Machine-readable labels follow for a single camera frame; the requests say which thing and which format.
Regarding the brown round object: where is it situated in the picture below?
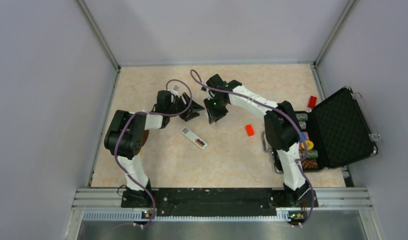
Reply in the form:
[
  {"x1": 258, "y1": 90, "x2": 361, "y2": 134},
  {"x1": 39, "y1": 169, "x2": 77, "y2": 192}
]
[{"x1": 141, "y1": 130, "x2": 150, "y2": 146}]

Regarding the red toy brick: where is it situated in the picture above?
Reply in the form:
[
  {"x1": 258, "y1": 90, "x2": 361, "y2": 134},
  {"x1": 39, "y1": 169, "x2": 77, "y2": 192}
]
[{"x1": 307, "y1": 95, "x2": 318, "y2": 109}]

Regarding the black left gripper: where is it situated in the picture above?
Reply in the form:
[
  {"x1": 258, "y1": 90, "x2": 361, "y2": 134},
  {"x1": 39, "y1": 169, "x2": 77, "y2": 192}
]
[{"x1": 167, "y1": 92, "x2": 205, "y2": 122}]

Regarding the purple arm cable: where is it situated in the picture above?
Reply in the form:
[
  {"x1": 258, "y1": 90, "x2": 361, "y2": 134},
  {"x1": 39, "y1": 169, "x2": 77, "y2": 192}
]
[
  {"x1": 113, "y1": 78, "x2": 194, "y2": 229},
  {"x1": 190, "y1": 68, "x2": 316, "y2": 227}
]

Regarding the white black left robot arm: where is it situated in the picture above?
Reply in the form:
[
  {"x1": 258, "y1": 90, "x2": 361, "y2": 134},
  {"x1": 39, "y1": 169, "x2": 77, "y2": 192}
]
[{"x1": 104, "y1": 90, "x2": 205, "y2": 208}]

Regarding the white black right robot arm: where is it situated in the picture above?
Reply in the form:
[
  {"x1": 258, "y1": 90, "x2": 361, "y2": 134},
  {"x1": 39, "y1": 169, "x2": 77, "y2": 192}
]
[{"x1": 201, "y1": 74, "x2": 310, "y2": 206}]

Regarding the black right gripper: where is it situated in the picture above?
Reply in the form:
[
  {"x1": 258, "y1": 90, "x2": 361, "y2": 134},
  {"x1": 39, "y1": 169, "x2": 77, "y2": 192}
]
[{"x1": 204, "y1": 95, "x2": 229, "y2": 124}]

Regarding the orange rectangular block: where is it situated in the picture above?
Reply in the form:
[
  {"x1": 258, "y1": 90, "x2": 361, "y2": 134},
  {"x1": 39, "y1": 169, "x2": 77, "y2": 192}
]
[{"x1": 245, "y1": 124, "x2": 255, "y2": 137}]

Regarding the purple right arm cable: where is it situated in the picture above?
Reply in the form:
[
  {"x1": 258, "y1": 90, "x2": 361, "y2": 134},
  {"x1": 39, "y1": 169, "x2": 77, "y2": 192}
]
[{"x1": 190, "y1": 68, "x2": 316, "y2": 227}]

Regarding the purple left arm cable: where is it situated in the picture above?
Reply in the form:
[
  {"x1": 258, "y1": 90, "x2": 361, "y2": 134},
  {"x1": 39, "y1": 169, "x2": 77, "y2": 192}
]
[{"x1": 113, "y1": 78, "x2": 194, "y2": 229}]

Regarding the black poker chip case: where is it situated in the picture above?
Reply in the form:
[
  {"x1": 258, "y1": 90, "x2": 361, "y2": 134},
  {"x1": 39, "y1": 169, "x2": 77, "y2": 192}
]
[{"x1": 262, "y1": 86, "x2": 381, "y2": 174}]

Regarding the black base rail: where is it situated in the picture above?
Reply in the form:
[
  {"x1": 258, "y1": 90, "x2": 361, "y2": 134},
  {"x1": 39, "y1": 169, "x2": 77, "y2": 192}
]
[{"x1": 121, "y1": 187, "x2": 319, "y2": 217}]

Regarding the white remote control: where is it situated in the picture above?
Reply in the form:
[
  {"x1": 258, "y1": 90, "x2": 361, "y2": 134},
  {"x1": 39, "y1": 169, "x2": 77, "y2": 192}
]
[{"x1": 180, "y1": 126, "x2": 208, "y2": 150}]

